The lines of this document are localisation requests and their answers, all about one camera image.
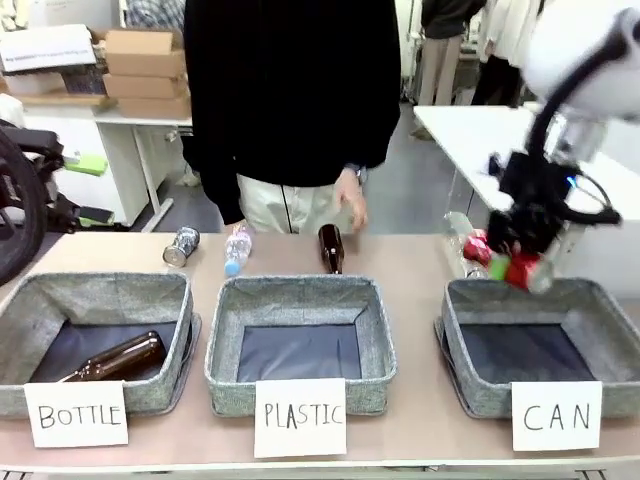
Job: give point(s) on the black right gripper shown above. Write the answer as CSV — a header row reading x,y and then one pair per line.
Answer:
x,y
530,195

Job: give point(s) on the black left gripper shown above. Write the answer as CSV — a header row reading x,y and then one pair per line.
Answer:
x,y
30,150

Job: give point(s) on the person's left forearm black sleeve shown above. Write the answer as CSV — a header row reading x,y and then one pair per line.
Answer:
x,y
382,125

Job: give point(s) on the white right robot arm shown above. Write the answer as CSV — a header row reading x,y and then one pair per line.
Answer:
x,y
575,50

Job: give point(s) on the grey basket labelled can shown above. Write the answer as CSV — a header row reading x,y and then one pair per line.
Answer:
x,y
500,305

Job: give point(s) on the grey basket labelled bottle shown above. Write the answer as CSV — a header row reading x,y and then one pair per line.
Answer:
x,y
100,295

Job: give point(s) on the patterned grey drink can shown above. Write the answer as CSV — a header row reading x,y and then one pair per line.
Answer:
x,y
181,246

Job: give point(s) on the white paper label can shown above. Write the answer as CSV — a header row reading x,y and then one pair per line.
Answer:
x,y
556,416

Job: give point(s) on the grey basket labelled plastic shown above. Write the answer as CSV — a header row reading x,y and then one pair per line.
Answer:
x,y
300,300

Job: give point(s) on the person's left hand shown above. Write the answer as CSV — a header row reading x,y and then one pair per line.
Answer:
x,y
350,197

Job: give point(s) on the white cabinet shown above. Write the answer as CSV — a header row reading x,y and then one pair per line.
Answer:
x,y
115,170

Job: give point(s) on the white desk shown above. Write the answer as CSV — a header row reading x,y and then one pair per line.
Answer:
x,y
145,150

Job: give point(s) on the clear plastic bottle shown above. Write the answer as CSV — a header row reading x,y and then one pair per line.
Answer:
x,y
457,240

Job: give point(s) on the flat cardboard box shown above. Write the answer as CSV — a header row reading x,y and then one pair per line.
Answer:
x,y
155,106
145,86

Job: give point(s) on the white table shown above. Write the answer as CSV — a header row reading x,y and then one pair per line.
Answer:
x,y
470,145

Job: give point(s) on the white box with printed label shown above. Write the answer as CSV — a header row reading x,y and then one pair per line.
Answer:
x,y
47,50

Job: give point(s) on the open cardboard box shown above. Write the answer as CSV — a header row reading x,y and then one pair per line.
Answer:
x,y
145,52

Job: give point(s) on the blue cap plastic bottle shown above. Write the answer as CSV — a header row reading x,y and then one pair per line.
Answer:
x,y
237,247

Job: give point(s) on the large brown glass bottle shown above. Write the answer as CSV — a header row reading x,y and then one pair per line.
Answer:
x,y
125,356

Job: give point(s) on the wristwatch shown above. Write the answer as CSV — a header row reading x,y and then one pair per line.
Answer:
x,y
360,174

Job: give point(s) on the small brown glass bottle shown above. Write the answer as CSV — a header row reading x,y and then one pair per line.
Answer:
x,y
331,247

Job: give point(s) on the person in black sweater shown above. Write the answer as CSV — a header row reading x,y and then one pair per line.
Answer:
x,y
280,90

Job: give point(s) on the bystander in white top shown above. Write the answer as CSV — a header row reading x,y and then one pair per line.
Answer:
x,y
505,50

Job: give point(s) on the white paper label bottle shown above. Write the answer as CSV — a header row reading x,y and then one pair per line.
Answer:
x,y
75,415

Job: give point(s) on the bystander in beige trousers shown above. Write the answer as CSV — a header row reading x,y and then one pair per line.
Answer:
x,y
445,40

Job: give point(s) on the white paper label plastic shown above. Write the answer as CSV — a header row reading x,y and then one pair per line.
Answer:
x,y
300,417

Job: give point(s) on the silver right wrist mount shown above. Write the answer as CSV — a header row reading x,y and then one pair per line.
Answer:
x,y
580,137

